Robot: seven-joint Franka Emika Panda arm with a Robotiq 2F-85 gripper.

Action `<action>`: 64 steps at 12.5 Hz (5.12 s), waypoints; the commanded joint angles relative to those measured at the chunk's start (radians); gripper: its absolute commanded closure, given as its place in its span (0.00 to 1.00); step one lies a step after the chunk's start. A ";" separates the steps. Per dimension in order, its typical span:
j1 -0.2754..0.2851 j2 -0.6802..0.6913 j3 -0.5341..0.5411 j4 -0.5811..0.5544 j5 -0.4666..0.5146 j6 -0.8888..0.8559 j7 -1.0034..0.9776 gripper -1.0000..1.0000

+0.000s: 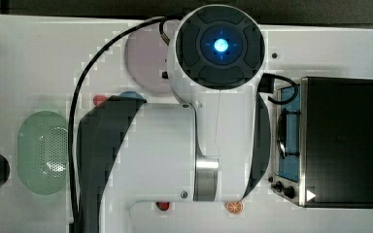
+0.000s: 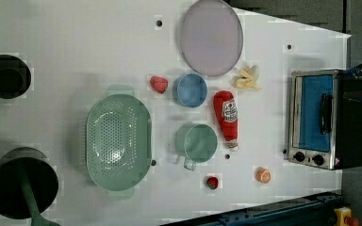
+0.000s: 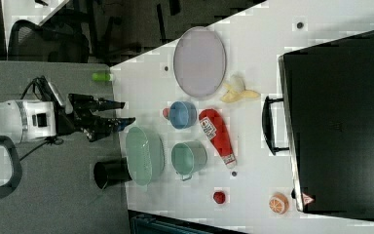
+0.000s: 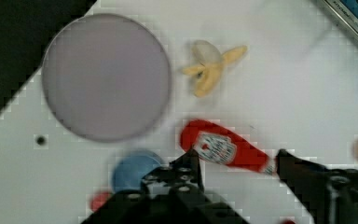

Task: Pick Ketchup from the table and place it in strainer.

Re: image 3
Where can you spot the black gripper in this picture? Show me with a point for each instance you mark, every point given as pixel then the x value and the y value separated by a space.
pixel 81 119

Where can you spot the red plush ketchup bottle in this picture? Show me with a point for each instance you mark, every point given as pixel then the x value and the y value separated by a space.
pixel 216 131

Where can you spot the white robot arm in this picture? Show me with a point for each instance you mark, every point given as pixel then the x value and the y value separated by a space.
pixel 46 120

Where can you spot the green strainer bowl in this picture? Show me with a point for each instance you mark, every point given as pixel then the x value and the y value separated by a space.
pixel 145 155

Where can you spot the green marker pen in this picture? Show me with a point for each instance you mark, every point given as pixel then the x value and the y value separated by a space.
pixel 102 77

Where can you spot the plush strawberry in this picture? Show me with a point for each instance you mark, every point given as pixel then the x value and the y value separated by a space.
pixel 165 113

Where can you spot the blue bowl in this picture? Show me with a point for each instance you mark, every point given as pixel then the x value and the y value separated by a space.
pixel 182 114

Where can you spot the black office chair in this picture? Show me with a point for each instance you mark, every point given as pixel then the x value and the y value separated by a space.
pixel 31 42

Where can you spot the green metal cup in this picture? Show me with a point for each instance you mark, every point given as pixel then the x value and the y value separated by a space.
pixel 188 158

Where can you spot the lavender oval plate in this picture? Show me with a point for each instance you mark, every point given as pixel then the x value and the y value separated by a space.
pixel 199 62

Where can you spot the plush peeled banana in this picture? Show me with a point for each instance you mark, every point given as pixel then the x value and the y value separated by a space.
pixel 236 90

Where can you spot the plush orange half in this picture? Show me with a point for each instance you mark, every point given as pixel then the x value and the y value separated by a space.
pixel 278 204

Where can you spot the black oven appliance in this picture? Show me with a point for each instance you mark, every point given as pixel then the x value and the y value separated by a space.
pixel 328 100

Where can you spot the black oven door handle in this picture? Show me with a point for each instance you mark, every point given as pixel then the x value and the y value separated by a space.
pixel 268 125

